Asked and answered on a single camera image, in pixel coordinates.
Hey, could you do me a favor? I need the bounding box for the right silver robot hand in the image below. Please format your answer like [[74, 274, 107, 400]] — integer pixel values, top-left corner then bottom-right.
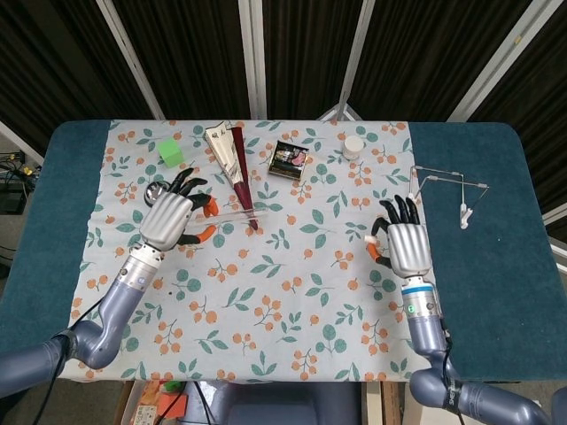
[[363, 194, 433, 279]]

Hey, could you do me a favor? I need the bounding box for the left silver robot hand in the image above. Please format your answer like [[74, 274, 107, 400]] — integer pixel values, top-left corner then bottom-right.
[[139, 168, 220, 251]]

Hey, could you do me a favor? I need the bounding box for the clear glass test tube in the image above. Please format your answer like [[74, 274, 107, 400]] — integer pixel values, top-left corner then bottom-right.
[[194, 209, 269, 222]]

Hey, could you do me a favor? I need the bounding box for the round metal tin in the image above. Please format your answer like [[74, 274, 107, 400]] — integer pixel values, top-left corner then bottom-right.
[[144, 181, 172, 207]]

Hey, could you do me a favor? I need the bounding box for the green cube block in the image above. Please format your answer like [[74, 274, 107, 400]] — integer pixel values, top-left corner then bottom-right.
[[158, 137, 185, 168]]

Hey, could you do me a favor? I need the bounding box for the dark red folding fan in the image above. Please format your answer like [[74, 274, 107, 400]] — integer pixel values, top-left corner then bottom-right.
[[204, 125, 260, 231]]

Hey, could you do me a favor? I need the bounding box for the blue table cover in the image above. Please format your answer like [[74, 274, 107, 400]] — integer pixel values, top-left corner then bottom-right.
[[0, 120, 564, 382]]

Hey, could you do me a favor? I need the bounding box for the white round jar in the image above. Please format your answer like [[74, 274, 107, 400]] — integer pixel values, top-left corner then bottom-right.
[[342, 135, 365, 160]]

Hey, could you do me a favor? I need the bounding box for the black food tin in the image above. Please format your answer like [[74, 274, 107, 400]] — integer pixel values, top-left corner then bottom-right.
[[267, 140, 310, 180]]

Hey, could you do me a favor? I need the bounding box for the floral fruit print tablecloth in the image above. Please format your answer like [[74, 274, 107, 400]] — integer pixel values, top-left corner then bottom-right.
[[59, 119, 452, 384]]

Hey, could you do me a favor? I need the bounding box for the black equipment box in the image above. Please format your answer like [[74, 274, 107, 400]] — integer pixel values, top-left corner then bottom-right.
[[0, 180, 30, 214]]

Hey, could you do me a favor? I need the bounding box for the white board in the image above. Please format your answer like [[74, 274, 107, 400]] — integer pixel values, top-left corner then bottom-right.
[[405, 382, 515, 425]]

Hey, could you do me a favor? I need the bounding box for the white framed dark partition screen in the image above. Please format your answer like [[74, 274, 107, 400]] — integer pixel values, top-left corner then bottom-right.
[[0, 0, 567, 151]]

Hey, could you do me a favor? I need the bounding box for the cardboard box with orange items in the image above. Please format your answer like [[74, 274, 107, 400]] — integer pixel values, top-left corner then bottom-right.
[[121, 380, 191, 425]]

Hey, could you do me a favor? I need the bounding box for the grey-blue robot torso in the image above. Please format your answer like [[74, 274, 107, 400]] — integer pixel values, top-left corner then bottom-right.
[[183, 380, 362, 425]]

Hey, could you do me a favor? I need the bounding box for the metal wire rack stand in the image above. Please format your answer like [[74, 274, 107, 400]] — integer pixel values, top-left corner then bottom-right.
[[405, 165, 491, 230]]

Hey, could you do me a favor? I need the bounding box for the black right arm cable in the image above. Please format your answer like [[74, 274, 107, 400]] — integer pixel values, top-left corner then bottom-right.
[[436, 318, 464, 415]]

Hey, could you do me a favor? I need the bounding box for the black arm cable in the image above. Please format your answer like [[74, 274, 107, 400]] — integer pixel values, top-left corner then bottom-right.
[[436, 318, 464, 415], [33, 300, 107, 425]]

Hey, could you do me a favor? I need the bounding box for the cable bundle on floor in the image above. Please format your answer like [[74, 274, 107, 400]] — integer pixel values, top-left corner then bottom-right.
[[0, 150, 43, 178]]

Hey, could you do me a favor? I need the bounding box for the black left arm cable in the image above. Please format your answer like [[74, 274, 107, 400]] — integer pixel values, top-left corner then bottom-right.
[[33, 300, 107, 425]]

